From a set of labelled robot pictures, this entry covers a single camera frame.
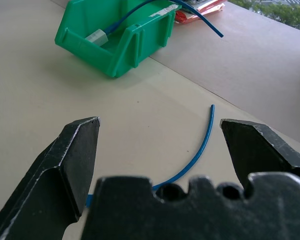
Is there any green plastic storage bin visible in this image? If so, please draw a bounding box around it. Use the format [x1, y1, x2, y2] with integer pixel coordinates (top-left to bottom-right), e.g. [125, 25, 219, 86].
[54, 0, 183, 79]

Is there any red and pink packet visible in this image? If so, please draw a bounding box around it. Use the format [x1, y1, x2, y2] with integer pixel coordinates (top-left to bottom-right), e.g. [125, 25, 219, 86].
[174, 0, 226, 25]

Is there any blue cable in bin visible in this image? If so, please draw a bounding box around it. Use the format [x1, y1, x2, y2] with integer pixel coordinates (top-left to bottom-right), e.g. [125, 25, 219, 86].
[104, 0, 225, 39]

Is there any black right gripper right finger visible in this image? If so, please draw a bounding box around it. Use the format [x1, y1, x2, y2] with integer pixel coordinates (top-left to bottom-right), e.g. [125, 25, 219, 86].
[219, 118, 300, 191]

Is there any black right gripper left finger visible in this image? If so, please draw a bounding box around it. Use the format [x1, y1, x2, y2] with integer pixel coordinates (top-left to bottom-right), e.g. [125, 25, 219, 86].
[0, 116, 101, 240]

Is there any white rectangular block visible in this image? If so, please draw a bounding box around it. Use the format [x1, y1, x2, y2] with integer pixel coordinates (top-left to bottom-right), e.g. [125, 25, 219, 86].
[84, 28, 109, 47]

